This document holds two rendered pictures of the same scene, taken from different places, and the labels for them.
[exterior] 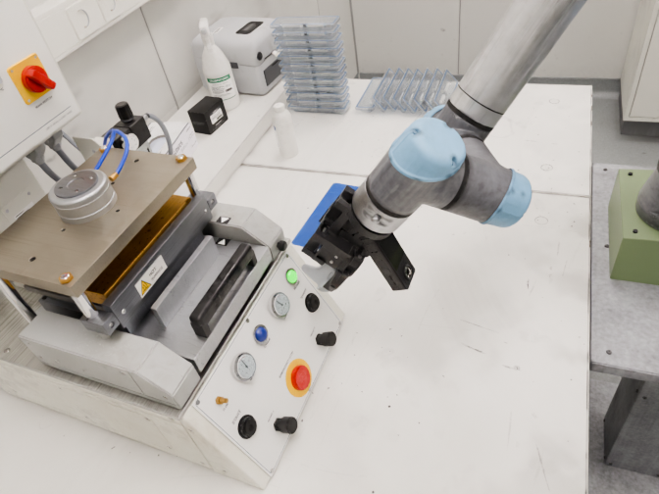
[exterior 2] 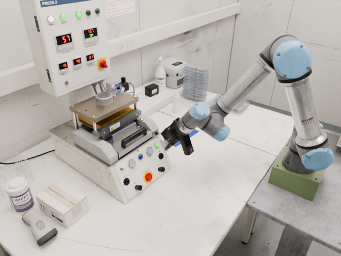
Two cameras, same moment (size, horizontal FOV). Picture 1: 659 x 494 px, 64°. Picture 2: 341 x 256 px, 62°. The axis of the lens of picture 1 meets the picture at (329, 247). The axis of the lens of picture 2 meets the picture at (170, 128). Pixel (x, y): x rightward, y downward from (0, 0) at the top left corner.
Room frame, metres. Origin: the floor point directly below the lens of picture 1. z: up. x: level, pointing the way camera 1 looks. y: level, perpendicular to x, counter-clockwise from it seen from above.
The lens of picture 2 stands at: (-0.51, -0.17, 1.73)
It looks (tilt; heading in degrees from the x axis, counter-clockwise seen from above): 33 degrees down; 9
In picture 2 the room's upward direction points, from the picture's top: 1 degrees clockwise
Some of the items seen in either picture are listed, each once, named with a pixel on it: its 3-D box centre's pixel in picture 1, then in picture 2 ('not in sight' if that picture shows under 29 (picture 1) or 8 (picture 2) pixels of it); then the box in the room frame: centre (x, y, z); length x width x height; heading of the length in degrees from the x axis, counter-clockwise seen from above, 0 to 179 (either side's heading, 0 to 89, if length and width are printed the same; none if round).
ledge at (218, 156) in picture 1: (205, 137); (148, 97); (1.35, 0.29, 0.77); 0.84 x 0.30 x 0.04; 153
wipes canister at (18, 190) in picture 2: not in sight; (20, 195); (0.25, 0.59, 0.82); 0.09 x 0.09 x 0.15
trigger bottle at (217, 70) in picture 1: (216, 66); (160, 73); (1.48, 0.22, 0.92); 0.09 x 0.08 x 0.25; 3
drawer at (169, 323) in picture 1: (152, 278); (114, 130); (0.59, 0.28, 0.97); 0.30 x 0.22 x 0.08; 61
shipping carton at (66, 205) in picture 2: not in sight; (63, 203); (0.26, 0.41, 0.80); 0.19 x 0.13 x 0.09; 63
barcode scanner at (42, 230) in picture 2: not in sight; (35, 224); (0.14, 0.47, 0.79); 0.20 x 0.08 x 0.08; 63
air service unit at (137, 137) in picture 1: (131, 147); (121, 91); (0.87, 0.32, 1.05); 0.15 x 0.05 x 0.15; 151
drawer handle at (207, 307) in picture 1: (225, 287); (134, 137); (0.53, 0.16, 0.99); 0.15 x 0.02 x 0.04; 151
